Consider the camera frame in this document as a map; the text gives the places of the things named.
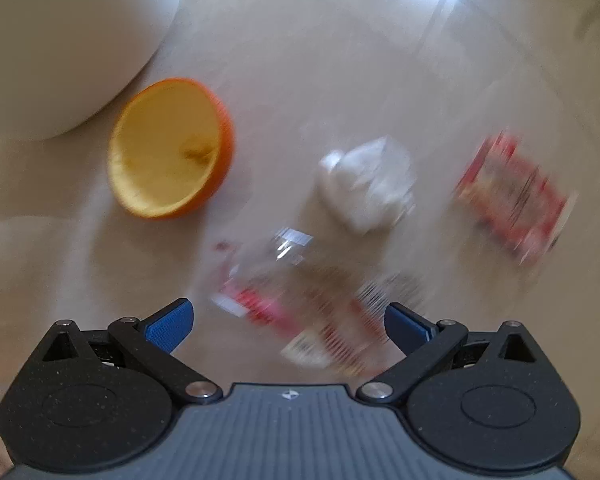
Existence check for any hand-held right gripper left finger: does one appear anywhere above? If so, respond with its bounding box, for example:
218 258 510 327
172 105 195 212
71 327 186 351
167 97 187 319
40 297 224 406

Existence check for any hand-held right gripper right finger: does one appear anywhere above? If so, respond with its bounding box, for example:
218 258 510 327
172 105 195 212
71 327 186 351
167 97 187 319
356 302 542 406

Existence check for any clear red-printed wrapper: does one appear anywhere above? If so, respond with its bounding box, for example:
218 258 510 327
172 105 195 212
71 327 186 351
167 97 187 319
210 227 431 378

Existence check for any white plastic bucket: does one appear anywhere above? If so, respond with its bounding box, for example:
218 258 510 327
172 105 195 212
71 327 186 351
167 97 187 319
0 0 182 142

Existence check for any crumpled white tissue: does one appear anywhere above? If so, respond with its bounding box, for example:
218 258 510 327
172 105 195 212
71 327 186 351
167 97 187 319
317 136 417 235

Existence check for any red snack wrapper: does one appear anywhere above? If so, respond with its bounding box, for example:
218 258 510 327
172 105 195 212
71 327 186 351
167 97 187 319
452 130 581 267

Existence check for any orange peel half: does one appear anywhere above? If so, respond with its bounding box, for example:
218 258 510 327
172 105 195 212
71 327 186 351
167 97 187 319
107 77 236 221

